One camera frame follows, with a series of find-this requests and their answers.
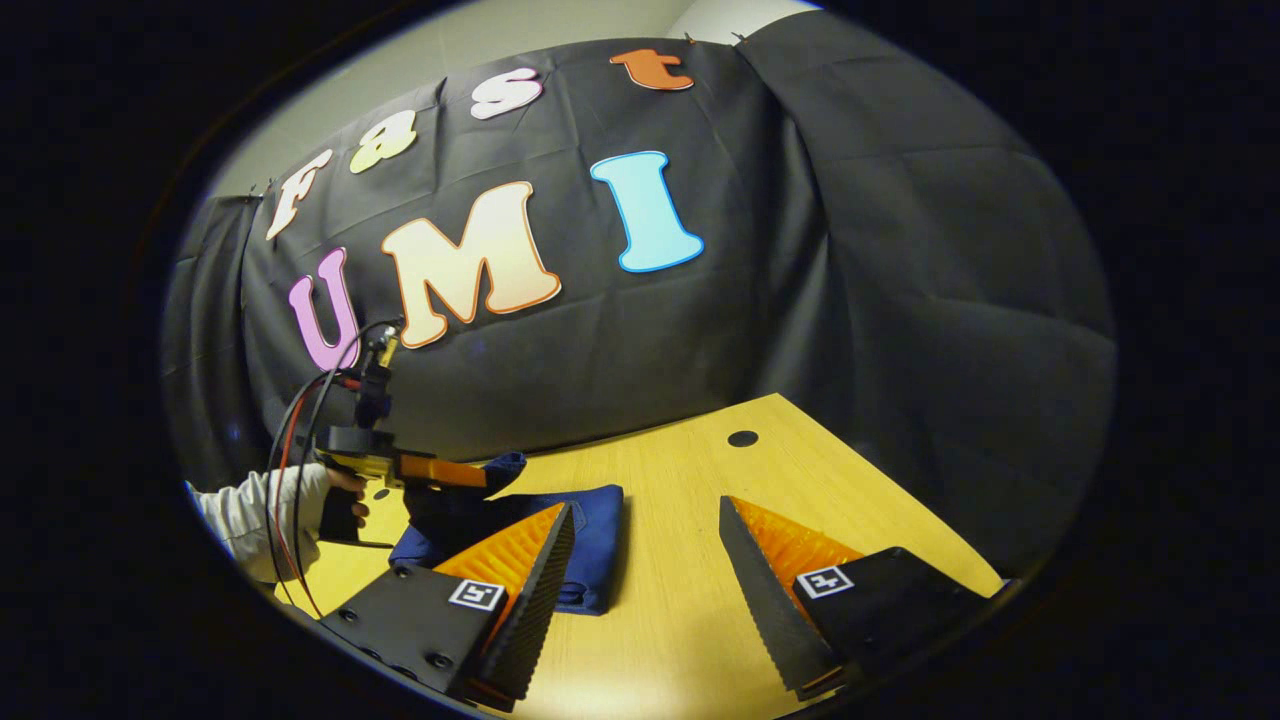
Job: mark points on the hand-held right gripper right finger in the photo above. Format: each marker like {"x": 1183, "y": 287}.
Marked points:
{"x": 765, "y": 600}

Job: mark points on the black backdrop cloth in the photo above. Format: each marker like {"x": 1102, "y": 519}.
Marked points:
{"x": 880, "y": 260}

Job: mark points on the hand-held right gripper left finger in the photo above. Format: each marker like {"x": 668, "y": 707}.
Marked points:
{"x": 530, "y": 610}

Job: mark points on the blue denim jeans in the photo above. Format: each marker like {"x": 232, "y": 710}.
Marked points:
{"x": 595, "y": 540}

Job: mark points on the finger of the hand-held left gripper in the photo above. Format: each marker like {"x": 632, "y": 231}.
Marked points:
{"x": 445, "y": 472}

